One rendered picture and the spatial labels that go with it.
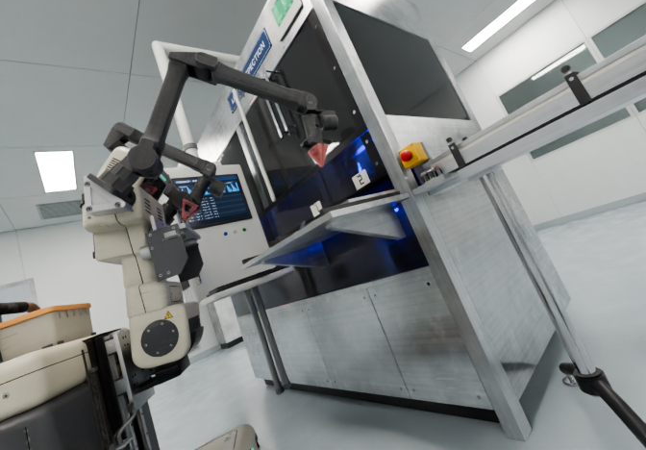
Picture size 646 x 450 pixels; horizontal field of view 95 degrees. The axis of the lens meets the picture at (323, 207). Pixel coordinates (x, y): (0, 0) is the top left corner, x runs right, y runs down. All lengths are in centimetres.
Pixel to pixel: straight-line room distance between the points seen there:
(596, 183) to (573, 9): 238
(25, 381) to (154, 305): 30
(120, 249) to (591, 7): 579
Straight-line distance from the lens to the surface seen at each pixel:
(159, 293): 108
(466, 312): 118
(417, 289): 124
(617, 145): 558
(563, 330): 127
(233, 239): 179
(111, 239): 118
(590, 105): 108
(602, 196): 564
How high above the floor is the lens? 75
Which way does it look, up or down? 10 degrees up
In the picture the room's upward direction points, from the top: 22 degrees counter-clockwise
